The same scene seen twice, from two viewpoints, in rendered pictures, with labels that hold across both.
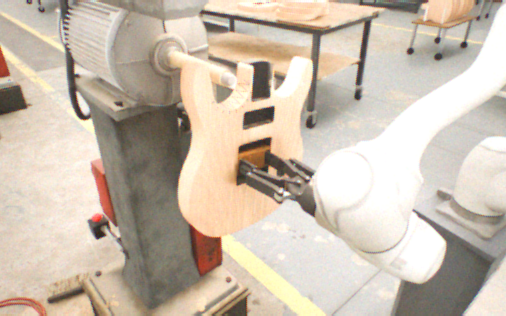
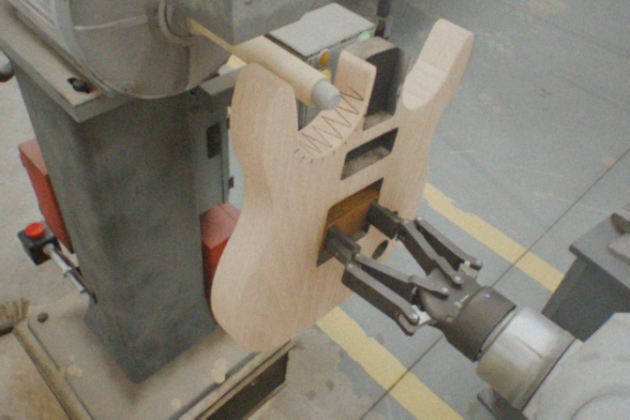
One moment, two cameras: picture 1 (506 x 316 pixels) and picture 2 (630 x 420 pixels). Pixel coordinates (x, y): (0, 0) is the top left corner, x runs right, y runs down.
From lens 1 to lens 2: 0.29 m
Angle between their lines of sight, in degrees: 14
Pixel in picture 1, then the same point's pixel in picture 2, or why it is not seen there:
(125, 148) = (91, 154)
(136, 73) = (120, 46)
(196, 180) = (251, 282)
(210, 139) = (283, 213)
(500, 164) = not seen: outside the picture
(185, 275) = (192, 326)
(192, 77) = (262, 113)
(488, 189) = not seen: outside the picture
